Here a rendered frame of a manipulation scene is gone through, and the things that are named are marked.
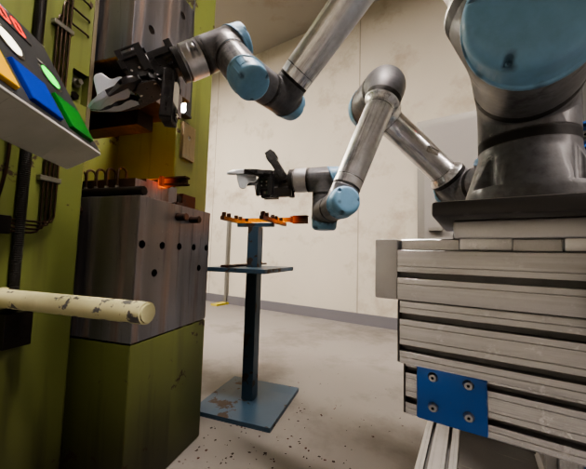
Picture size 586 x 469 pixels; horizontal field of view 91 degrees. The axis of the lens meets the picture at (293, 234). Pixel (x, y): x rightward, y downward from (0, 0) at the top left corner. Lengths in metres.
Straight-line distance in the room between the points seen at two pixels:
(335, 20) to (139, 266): 0.82
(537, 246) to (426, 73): 3.36
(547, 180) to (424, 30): 3.62
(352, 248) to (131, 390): 2.73
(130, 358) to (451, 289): 0.87
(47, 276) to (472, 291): 1.02
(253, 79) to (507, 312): 0.56
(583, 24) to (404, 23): 3.79
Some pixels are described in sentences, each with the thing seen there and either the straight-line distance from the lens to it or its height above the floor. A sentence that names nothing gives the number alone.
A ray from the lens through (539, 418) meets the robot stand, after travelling 0.54.
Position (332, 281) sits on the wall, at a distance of 3.48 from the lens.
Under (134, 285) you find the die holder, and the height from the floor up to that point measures 0.64.
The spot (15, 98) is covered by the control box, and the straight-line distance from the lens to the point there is 0.60.
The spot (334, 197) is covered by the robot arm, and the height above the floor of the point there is 0.88.
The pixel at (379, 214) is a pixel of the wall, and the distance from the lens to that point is 3.32.
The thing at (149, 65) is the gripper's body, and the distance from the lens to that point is 0.73.
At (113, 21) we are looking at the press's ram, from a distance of 1.31.
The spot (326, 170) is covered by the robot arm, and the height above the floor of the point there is 0.99.
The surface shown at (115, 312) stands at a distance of 0.69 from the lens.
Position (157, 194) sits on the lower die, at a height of 0.95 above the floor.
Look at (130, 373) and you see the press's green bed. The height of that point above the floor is 0.39.
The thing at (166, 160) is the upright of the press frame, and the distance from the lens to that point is 1.49.
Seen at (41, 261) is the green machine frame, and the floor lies 0.71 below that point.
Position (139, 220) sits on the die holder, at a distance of 0.99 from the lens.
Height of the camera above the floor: 0.74
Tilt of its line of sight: 4 degrees up
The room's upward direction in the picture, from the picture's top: 2 degrees clockwise
